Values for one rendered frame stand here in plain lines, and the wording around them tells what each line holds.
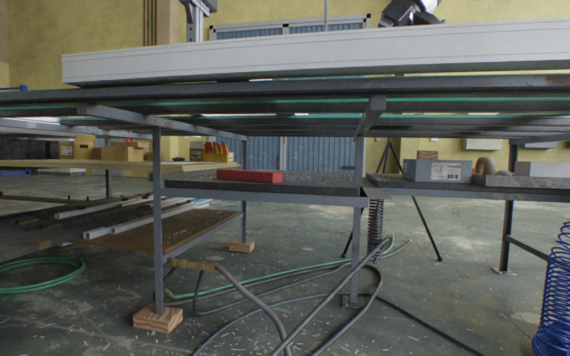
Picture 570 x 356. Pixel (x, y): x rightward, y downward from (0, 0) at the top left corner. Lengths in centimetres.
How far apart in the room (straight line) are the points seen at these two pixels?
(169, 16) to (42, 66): 481
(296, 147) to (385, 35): 662
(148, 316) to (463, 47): 131
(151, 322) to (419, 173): 126
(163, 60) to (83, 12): 1048
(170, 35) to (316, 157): 489
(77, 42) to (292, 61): 1060
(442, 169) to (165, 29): 806
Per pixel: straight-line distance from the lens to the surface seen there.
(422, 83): 65
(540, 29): 69
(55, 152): 273
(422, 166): 139
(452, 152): 756
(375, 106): 66
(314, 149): 712
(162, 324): 132
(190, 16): 74
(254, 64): 64
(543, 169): 153
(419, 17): 83
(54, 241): 154
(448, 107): 92
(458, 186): 143
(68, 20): 1153
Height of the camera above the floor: 69
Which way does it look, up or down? 4 degrees down
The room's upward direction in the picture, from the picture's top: 1 degrees clockwise
